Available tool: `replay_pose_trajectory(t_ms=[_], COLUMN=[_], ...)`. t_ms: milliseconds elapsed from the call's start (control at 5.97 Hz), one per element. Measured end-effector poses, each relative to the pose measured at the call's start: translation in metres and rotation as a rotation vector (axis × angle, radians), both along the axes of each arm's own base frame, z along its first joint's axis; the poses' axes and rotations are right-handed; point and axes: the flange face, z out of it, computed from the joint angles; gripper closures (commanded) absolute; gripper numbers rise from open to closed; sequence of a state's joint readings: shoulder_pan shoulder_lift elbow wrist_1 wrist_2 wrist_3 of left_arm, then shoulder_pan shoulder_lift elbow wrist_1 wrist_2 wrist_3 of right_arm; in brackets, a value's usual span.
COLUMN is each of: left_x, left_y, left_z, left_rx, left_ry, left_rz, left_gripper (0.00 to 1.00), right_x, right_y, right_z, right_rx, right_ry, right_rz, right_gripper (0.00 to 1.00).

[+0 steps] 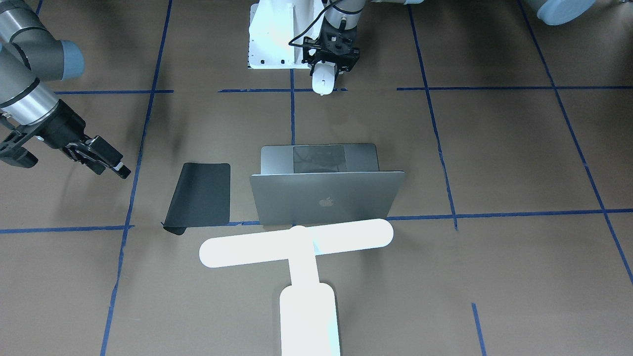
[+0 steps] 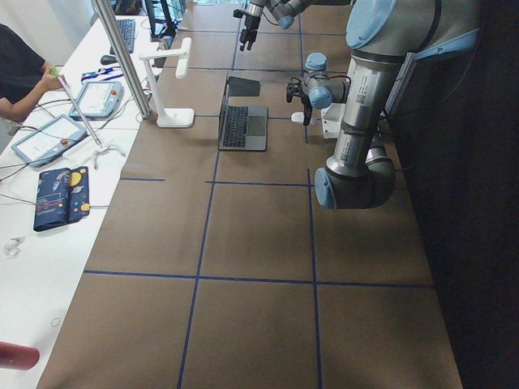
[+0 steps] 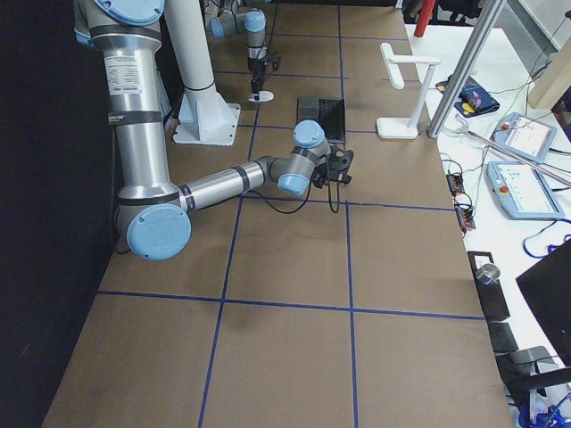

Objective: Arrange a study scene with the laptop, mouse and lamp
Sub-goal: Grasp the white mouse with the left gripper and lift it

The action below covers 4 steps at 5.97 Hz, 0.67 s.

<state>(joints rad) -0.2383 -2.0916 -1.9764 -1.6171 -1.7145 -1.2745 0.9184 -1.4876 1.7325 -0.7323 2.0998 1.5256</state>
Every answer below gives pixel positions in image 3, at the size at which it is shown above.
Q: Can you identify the teach pendant tablet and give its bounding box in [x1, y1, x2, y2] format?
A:
[485, 161, 565, 220]
[491, 112, 557, 164]

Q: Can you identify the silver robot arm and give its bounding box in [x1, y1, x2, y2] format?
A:
[209, 1, 281, 103]
[74, 1, 353, 260]

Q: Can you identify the dark blue space pouch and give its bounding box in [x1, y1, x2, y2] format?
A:
[454, 76, 501, 118]

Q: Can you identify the near teach pendant tablet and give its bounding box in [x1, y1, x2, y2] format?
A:
[485, 161, 565, 220]

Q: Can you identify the thin metal rod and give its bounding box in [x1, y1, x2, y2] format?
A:
[455, 113, 571, 188]

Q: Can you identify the aluminium frame post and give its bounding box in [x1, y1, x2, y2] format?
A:
[427, 0, 507, 139]

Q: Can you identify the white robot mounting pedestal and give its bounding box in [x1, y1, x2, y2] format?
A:
[160, 0, 242, 146]

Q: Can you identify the orange circuit board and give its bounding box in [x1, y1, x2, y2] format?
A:
[454, 202, 476, 233]
[446, 172, 465, 196]

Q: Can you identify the far teach pendant tablet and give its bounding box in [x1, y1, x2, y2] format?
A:
[491, 112, 557, 164]

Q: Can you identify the grey laptop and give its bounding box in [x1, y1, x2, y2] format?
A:
[296, 96, 346, 144]

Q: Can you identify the white computer mouse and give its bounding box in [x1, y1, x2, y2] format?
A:
[248, 90, 274, 103]

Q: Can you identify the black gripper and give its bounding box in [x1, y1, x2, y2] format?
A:
[248, 52, 281, 101]
[311, 161, 333, 189]

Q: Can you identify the far orange circuit board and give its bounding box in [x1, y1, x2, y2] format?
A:
[446, 172, 465, 196]

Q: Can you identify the black monitor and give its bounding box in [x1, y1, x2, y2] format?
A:
[517, 242, 570, 366]

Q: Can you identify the silver metal cup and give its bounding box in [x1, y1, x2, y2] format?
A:
[475, 263, 501, 285]

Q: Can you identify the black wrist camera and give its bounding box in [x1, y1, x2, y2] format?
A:
[327, 148, 354, 185]

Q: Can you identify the near orange circuit board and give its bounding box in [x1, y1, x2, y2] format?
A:
[454, 202, 476, 233]

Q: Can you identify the red cylinder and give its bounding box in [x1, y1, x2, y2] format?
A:
[413, 0, 436, 38]

